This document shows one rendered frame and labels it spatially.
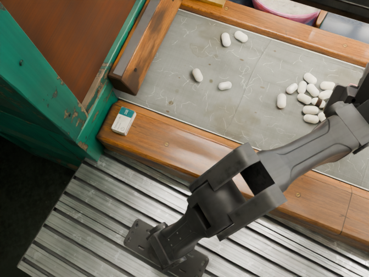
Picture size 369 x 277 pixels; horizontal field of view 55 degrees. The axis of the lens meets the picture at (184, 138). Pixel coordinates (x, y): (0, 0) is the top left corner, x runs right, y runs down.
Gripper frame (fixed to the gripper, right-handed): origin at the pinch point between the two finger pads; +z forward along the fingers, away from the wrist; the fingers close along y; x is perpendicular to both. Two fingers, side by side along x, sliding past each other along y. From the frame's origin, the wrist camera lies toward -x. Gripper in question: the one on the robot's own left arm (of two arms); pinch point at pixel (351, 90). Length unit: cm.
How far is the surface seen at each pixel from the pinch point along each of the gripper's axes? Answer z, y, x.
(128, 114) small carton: -15, 45, 17
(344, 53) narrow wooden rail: 13.0, 2.7, -4.0
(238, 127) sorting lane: -5.8, 20.5, 15.5
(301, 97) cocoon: 2.3, 9.0, 6.1
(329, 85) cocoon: 6.2, 3.6, 2.5
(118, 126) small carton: -17, 46, 20
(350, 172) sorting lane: -6.6, -6.9, 16.0
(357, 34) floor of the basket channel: 29.3, -1.0, -6.2
